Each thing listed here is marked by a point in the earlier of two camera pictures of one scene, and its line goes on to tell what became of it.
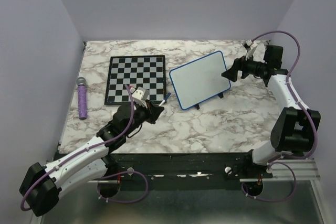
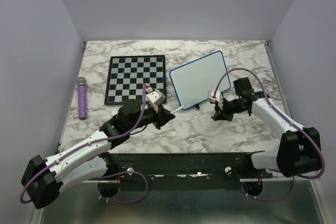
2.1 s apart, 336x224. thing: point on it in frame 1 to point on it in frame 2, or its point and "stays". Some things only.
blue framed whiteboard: (199, 80) stays
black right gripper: (240, 64) to (222, 114)
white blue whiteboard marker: (165, 98) to (178, 109)
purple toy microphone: (82, 93) stays
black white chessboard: (137, 71) stays
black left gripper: (153, 112) to (162, 117)
